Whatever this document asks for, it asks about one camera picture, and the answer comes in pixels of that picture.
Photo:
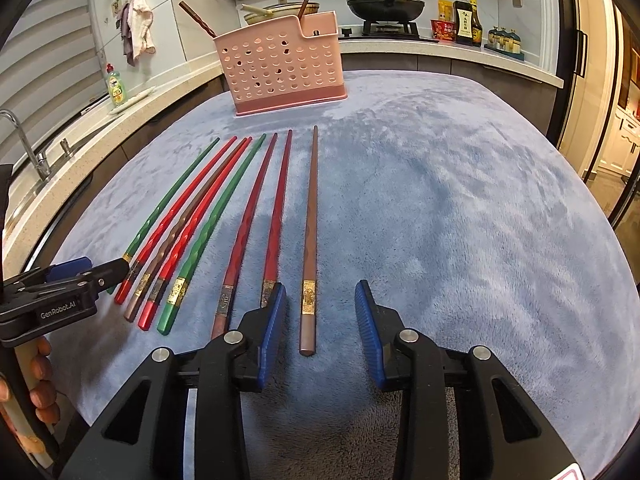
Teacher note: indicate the green dish soap bottle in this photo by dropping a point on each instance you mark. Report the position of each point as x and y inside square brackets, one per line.
[116, 87]

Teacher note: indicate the yellow packet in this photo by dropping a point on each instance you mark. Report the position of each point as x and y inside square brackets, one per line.
[446, 9]

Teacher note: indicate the small dark sauce bottle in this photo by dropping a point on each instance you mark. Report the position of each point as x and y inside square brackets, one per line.
[476, 30]

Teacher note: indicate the brown chopstick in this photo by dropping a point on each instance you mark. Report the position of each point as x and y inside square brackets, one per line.
[131, 310]
[195, 17]
[306, 0]
[310, 240]

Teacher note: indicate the pink white hanging towel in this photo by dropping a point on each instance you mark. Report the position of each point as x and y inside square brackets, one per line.
[141, 20]

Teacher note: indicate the large soy sauce bottle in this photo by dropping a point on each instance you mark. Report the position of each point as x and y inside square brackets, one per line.
[463, 22]

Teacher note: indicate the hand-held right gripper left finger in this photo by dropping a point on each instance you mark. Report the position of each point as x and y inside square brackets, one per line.
[272, 320]

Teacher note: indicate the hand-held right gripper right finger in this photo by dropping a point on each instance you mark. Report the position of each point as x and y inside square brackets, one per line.
[370, 325]

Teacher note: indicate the red instant noodle cup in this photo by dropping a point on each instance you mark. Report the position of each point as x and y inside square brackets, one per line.
[442, 30]

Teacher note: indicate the black wok with lid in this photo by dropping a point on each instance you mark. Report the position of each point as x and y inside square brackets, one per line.
[385, 5]

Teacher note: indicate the black gas stove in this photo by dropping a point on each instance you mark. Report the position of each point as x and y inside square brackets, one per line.
[387, 30]

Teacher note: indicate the chrome soap dispenser knob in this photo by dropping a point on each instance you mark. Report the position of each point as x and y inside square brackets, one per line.
[65, 147]

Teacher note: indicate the white window blinds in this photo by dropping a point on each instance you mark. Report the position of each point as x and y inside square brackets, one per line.
[50, 35]

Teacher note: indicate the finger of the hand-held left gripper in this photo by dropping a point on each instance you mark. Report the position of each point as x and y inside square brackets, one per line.
[70, 266]
[112, 271]

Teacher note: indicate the pink perforated utensil holder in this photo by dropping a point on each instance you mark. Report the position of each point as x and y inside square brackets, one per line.
[280, 70]

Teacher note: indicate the white tray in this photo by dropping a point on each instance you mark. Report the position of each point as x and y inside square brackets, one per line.
[137, 97]

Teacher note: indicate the person's left hand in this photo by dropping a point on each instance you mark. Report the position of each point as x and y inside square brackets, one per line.
[42, 362]

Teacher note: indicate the blue plush mat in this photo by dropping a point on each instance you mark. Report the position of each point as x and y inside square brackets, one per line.
[450, 210]

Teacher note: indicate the beige cooking pan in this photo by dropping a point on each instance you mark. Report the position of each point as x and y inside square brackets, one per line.
[290, 11]

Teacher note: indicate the spice jar set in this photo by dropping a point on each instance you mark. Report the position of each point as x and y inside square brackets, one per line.
[505, 42]

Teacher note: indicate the green chopstick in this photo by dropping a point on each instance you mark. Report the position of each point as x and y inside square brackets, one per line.
[166, 320]
[212, 145]

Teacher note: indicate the chrome faucet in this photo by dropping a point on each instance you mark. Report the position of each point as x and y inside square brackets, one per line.
[32, 157]

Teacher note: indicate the grey refrigerator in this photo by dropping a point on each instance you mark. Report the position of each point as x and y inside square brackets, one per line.
[575, 10]

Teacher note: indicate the purple hanging cloth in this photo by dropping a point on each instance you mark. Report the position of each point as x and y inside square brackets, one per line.
[125, 35]

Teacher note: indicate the dark red chopstick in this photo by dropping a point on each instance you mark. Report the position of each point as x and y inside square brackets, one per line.
[245, 230]
[277, 220]

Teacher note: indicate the white cabinet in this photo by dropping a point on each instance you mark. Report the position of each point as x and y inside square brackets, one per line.
[622, 145]

